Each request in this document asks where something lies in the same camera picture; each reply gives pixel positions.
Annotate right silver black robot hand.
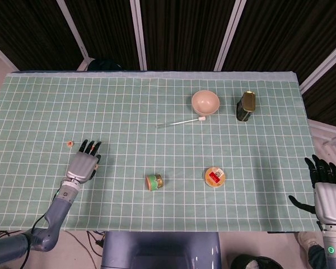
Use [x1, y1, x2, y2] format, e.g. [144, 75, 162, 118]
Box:
[288, 154, 336, 226]

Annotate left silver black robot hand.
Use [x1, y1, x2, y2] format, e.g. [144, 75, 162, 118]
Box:
[64, 139, 102, 185]

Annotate person in dark clothes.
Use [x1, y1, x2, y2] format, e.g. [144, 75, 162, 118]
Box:
[296, 231, 325, 269]

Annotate green gold small pot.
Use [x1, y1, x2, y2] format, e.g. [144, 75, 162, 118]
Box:
[144, 173, 165, 192]

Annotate white metal rack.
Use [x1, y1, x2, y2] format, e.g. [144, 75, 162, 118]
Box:
[307, 119, 336, 154]

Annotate green white checked tablecloth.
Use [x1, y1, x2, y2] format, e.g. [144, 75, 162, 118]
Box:
[0, 71, 325, 233]

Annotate dark rounded chair back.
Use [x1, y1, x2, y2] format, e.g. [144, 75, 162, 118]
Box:
[87, 58, 124, 71]

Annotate black waste bin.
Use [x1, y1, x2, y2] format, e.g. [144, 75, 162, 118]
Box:
[230, 253, 283, 269]

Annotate blue-grey robot torso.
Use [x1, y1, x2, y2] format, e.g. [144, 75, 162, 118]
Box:
[100, 231, 222, 269]

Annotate round tin orange red lid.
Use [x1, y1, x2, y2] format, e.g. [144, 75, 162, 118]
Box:
[204, 166, 227, 189]

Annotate dark green gold tea tin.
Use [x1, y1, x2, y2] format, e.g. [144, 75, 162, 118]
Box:
[235, 90, 257, 123]

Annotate glass test tube white stopper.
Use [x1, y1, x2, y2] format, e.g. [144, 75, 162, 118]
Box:
[156, 116, 207, 129]

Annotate pink bowl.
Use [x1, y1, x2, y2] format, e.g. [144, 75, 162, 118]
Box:
[191, 90, 221, 116]

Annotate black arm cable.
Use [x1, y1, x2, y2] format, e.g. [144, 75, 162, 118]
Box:
[22, 190, 59, 269]

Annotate black floor cable with plug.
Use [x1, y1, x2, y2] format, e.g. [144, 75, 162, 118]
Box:
[86, 230, 106, 249]

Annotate red-brown floor cable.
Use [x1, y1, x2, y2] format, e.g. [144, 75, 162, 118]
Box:
[67, 231, 97, 269]

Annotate white partition frame post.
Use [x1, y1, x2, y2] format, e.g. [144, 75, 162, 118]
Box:
[0, 38, 20, 72]
[55, 0, 94, 71]
[213, 0, 247, 71]
[129, 0, 148, 71]
[298, 36, 336, 95]

